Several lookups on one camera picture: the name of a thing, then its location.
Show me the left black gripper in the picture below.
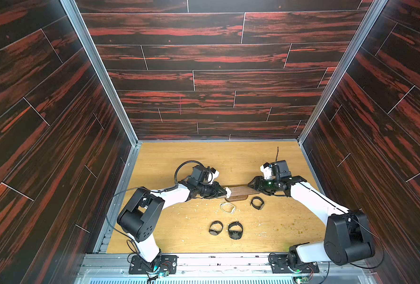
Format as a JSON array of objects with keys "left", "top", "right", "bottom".
[{"left": 195, "top": 182, "right": 227, "bottom": 199}]

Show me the dark wooden watch stand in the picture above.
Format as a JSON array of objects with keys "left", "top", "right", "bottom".
[{"left": 225, "top": 185, "right": 259, "bottom": 202}]

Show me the black watch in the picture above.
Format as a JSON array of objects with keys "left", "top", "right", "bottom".
[
  {"left": 250, "top": 196, "right": 265, "bottom": 211},
  {"left": 208, "top": 221, "right": 224, "bottom": 236},
  {"left": 228, "top": 221, "right": 244, "bottom": 240}
]

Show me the white watch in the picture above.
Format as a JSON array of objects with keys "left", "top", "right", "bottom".
[
  {"left": 224, "top": 187, "right": 232, "bottom": 199},
  {"left": 220, "top": 202, "right": 236, "bottom": 214}
]

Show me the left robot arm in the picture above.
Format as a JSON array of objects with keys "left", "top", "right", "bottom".
[{"left": 117, "top": 164, "right": 231, "bottom": 274}]

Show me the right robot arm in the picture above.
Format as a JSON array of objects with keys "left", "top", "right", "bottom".
[{"left": 248, "top": 160, "right": 376, "bottom": 273}]

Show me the black watch by stand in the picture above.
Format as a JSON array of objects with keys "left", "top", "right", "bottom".
[{"left": 250, "top": 196, "right": 265, "bottom": 211}]

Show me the white watch under stand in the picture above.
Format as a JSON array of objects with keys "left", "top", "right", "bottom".
[{"left": 220, "top": 202, "right": 236, "bottom": 214}]

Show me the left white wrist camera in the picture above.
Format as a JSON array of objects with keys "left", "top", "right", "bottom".
[{"left": 207, "top": 168, "right": 219, "bottom": 185}]

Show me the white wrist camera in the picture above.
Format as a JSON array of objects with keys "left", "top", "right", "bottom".
[
  {"left": 207, "top": 168, "right": 219, "bottom": 185},
  {"left": 260, "top": 163, "right": 273, "bottom": 180}
]

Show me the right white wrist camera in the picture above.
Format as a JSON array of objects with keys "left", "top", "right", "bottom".
[{"left": 260, "top": 163, "right": 273, "bottom": 180}]

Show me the left black cable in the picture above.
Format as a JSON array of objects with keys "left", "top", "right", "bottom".
[{"left": 105, "top": 160, "right": 205, "bottom": 249}]

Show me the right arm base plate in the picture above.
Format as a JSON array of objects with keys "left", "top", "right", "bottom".
[{"left": 267, "top": 253, "right": 319, "bottom": 274}]

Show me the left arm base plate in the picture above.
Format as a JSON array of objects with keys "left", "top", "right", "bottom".
[{"left": 128, "top": 254, "right": 178, "bottom": 277}]

